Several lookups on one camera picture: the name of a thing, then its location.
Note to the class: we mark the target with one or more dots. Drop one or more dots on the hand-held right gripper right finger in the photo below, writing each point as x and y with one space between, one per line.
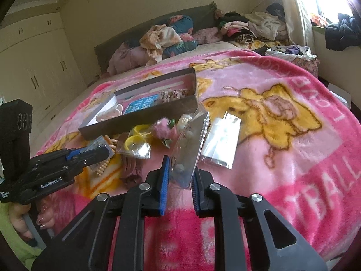
196 196

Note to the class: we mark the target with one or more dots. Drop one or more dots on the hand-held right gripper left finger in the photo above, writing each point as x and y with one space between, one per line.
165 186

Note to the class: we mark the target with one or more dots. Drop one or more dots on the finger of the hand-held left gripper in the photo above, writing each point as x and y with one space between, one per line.
96 155
74 153

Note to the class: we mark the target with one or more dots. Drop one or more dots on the grey jewelry card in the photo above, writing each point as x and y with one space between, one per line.
96 143

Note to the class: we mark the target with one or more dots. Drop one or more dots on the brown hair clip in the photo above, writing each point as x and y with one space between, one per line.
132 172

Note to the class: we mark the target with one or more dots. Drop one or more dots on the yellow bangles packet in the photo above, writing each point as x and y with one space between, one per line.
135 142

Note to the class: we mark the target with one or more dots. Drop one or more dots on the grey cardboard box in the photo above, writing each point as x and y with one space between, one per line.
127 121

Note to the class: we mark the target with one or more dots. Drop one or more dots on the clear silver packet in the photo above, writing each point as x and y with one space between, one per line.
222 141

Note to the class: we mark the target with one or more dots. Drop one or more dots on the person's left hand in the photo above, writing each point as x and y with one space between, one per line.
19 217

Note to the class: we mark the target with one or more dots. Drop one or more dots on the blue printed card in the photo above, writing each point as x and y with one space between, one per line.
141 104

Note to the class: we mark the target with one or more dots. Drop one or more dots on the cream wardrobe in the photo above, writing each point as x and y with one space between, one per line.
33 62

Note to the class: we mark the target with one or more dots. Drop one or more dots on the leopard print scrunchie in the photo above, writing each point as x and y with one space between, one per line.
174 94

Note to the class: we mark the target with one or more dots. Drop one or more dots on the pink printed blanket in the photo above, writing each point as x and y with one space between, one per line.
282 161

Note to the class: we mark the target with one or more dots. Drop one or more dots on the pink quilt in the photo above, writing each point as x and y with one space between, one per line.
127 56

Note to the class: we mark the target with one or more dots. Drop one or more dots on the pile of clothes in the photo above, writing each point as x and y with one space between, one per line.
262 22
127 34

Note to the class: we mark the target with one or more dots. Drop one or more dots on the beige floral cloth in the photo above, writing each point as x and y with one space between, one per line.
158 38

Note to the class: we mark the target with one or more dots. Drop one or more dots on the blue floral quilt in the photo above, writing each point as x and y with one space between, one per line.
183 45

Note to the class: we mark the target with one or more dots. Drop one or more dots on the pink floral pillow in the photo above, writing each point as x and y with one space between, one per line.
207 35

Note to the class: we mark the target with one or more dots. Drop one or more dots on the white bag of clothes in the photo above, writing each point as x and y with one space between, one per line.
282 52

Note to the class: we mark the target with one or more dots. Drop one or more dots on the cream curtain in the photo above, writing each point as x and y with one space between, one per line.
296 11

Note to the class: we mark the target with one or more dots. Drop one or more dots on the black jacket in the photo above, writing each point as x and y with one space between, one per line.
341 31

